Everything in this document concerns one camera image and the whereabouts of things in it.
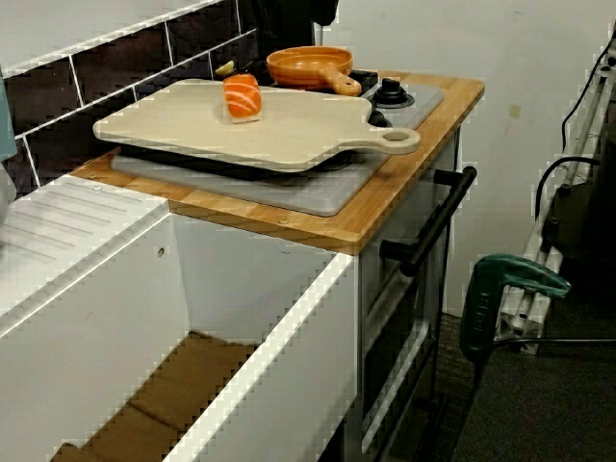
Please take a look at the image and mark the white toy sink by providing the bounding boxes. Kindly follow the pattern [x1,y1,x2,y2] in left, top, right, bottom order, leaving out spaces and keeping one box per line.
[0,172,362,462]

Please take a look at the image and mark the black burner grate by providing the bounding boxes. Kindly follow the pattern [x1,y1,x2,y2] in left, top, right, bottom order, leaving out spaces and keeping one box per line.
[230,60,380,90]
[119,142,360,183]

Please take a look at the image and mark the salmon sushi toy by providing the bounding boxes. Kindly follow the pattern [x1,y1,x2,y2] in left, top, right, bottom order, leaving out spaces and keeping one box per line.
[221,72,265,125]

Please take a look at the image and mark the orange toy frying pan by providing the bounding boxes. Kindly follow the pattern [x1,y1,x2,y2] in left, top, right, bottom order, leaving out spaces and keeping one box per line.
[266,45,364,96]

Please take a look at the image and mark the white toy oven door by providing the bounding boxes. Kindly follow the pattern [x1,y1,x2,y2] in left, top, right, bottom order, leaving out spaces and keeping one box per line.
[358,129,464,456]

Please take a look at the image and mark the thin black cable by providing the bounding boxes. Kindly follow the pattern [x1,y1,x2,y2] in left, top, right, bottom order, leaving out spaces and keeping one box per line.
[561,33,616,148]

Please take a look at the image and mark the black oven door handle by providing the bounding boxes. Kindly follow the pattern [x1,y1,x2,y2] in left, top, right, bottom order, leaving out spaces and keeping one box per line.
[379,166,478,278]

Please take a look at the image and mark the black equipment block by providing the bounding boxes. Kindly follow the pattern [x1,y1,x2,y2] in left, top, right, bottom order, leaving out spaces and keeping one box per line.
[548,134,616,302]

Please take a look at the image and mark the wooden cutting board with handle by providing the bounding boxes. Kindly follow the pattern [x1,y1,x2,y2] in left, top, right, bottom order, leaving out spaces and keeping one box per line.
[91,78,423,173]

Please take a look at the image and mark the white metal stand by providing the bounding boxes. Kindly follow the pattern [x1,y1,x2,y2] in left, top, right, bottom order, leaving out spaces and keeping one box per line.
[495,62,616,358]

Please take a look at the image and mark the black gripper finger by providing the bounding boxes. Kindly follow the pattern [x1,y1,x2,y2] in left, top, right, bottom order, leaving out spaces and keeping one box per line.
[315,0,343,27]

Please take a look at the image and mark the green power drill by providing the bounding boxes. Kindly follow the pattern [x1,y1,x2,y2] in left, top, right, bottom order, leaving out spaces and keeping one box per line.
[458,253,574,360]

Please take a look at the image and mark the brown cardboard sheet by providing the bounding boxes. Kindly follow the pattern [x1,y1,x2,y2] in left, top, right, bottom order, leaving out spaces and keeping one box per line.
[50,330,261,462]

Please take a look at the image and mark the grey toy stove top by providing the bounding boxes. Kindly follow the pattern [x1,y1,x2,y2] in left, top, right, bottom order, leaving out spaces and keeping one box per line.
[110,79,446,218]

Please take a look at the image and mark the thick black looped cable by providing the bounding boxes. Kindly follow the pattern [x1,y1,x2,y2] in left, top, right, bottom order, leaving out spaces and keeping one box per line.
[533,156,603,254]

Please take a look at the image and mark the teal plastic box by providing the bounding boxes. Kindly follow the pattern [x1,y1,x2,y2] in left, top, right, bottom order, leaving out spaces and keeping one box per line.
[0,79,18,161]

